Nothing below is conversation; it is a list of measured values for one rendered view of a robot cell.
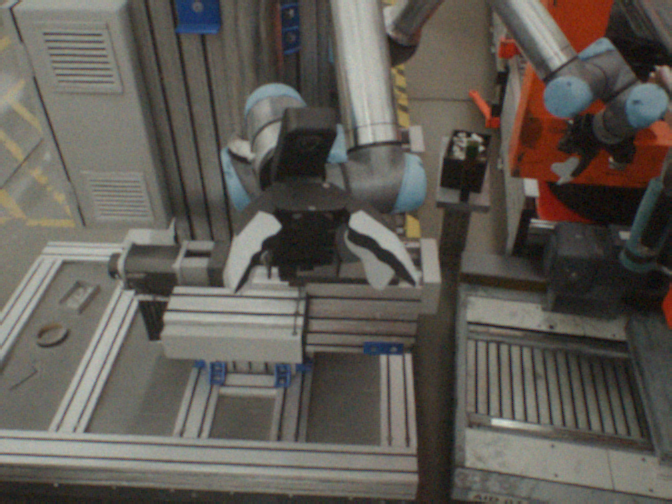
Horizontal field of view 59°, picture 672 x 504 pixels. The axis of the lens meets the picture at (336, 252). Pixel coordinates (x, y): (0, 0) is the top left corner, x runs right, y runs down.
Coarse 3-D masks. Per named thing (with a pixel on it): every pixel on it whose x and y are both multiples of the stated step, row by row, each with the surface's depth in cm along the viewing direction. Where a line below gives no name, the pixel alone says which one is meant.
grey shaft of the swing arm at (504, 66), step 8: (504, 40) 284; (504, 64) 290; (504, 72) 292; (496, 80) 295; (504, 80) 294; (496, 88) 299; (504, 88) 298; (496, 96) 301; (504, 96) 297; (496, 104) 303; (496, 112) 305
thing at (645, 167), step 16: (592, 112) 174; (656, 128) 181; (640, 144) 175; (656, 144) 174; (592, 160) 181; (608, 160) 180; (640, 160) 178; (656, 160) 177; (592, 176) 184; (608, 176) 183; (624, 176) 182; (640, 176) 181; (656, 176) 180
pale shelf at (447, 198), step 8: (440, 160) 211; (440, 168) 207; (488, 168) 207; (440, 176) 203; (488, 176) 203; (488, 184) 199; (440, 192) 196; (448, 192) 196; (456, 192) 196; (472, 192) 196; (488, 192) 196; (440, 200) 192; (448, 200) 192; (456, 200) 192; (472, 200) 192; (480, 200) 192; (488, 200) 192; (448, 208) 193; (456, 208) 193; (464, 208) 192; (472, 208) 192; (480, 208) 191; (488, 208) 191
